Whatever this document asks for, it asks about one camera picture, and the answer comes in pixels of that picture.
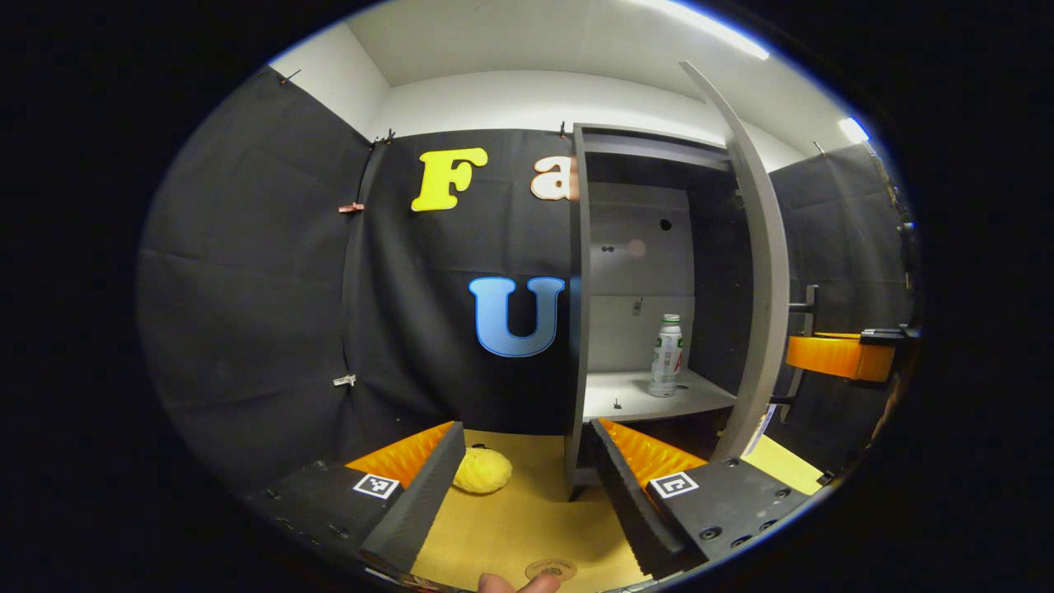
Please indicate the small ceiling light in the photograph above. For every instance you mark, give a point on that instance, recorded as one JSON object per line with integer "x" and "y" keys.
{"x": 854, "y": 130}

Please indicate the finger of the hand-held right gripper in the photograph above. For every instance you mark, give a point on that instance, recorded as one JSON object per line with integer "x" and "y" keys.
{"x": 832, "y": 356}

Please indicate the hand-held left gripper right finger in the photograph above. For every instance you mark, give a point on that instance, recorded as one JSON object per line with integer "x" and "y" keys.
{"x": 638, "y": 511}

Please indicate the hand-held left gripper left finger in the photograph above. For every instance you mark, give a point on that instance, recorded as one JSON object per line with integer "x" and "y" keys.
{"x": 420, "y": 511}

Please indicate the white cabinet shelf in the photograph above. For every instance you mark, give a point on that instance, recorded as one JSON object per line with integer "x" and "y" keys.
{"x": 634, "y": 394}

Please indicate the dark grey cabinet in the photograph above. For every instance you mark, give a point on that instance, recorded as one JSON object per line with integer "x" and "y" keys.
{"x": 579, "y": 288}

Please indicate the black backdrop cloth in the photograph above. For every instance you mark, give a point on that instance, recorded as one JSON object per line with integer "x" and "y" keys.
{"x": 247, "y": 288}

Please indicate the white plastic bottle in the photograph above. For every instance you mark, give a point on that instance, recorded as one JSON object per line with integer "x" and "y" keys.
{"x": 665, "y": 362}

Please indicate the long ceiling light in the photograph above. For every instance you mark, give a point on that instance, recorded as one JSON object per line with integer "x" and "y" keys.
{"x": 716, "y": 29}

